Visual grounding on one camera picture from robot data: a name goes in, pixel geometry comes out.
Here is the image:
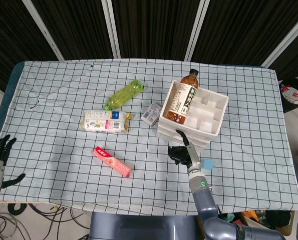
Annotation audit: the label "white plastic drawer organizer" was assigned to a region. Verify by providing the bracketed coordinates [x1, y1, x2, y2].
[156, 79, 229, 150]

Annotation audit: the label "small blue white carton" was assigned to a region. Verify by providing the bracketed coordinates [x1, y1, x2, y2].
[141, 102, 162, 127]

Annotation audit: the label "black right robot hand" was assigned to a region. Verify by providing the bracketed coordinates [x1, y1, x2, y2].
[167, 129, 202, 175]

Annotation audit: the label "brown tea bottle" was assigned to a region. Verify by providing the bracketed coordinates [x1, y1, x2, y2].
[166, 68, 200, 125]

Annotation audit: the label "white snack package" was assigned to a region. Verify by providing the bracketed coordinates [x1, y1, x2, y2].
[80, 109, 132, 135]

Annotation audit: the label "grey robot torso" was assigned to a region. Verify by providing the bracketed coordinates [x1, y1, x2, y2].
[89, 212, 205, 240]

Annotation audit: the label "black floor cables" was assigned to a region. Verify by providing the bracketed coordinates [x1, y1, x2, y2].
[0, 202, 91, 240]

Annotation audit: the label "clear plastic drawer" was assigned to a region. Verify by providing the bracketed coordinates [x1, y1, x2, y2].
[156, 131, 210, 150]
[157, 122, 211, 143]

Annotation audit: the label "empty green plastic bottle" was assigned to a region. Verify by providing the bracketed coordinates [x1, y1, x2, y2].
[103, 79, 144, 111]

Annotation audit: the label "black bag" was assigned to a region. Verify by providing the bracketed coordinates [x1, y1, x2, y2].
[278, 76, 298, 114]

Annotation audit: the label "white partition post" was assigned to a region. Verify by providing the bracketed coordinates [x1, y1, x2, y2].
[22, 0, 65, 61]
[183, 0, 211, 62]
[101, 0, 121, 59]
[261, 9, 298, 68]

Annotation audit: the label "pink toothpaste box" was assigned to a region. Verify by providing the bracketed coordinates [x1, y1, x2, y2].
[92, 146, 132, 179]

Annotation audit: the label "light blue cube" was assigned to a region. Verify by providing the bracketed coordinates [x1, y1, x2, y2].
[200, 158, 214, 171]

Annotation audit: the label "checked white tablecloth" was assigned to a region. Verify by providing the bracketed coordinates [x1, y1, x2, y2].
[0, 59, 298, 213]

